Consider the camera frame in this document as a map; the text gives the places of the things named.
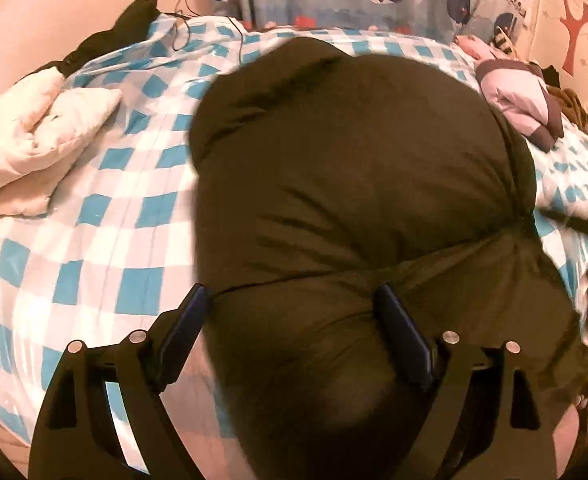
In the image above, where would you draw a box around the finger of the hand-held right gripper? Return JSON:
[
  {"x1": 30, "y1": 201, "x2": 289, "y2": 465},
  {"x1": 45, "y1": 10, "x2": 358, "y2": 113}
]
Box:
[{"x1": 536, "y1": 200, "x2": 588, "y2": 246}]

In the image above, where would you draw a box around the white down jacket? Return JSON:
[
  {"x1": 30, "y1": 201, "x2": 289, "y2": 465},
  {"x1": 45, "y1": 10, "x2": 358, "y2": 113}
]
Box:
[{"x1": 0, "y1": 67, "x2": 124, "y2": 221}]

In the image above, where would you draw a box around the black down jacket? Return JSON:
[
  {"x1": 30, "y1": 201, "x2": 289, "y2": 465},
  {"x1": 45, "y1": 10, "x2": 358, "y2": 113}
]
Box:
[{"x1": 189, "y1": 37, "x2": 588, "y2": 480}]

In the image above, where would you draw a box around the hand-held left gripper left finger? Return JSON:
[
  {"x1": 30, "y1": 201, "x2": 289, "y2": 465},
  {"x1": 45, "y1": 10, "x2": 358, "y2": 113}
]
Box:
[{"x1": 28, "y1": 282, "x2": 212, "y2": 480}]

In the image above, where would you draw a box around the blue checked bed cover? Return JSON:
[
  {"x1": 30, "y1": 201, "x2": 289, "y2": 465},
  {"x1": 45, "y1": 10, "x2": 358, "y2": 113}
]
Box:
[{"x1": 0, "y1": 12, "x2": 588, "y2": 480}]

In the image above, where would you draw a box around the pink and brown garment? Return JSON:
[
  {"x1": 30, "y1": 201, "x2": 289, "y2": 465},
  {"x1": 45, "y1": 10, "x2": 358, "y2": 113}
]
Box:
[{"x1": 454, "y1": 35, "x2": 567, "y2": 151}]

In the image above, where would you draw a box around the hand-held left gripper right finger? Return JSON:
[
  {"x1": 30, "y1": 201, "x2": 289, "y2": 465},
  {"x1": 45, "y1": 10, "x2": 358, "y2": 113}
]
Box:
[{"x1": 374, "y1": 282, "x2": 557, "y2": 480}]

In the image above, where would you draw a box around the black cable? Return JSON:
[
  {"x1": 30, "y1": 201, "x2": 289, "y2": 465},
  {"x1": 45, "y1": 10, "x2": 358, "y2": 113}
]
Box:
[{"x1": 166, "y1": 0, "x2": 247, "y2": 68}]

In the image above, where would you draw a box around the brown clothes pile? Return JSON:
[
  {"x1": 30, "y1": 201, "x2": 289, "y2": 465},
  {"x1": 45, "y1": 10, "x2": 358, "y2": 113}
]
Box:
[{"x1": 544, "y1": 65, "x2": 588, "y2": 146}]

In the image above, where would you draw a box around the black garment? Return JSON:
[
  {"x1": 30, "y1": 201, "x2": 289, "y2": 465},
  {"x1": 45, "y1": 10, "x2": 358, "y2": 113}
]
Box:
[{"x1": 38, "y1": 0, "x2": 159, "y2": 78}]

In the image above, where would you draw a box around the yellow black striped cloth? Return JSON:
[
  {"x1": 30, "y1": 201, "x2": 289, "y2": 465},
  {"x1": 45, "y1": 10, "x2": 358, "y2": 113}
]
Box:
[{"x1": 491, "y1": 25, "x2": 522, "y2": 56}]

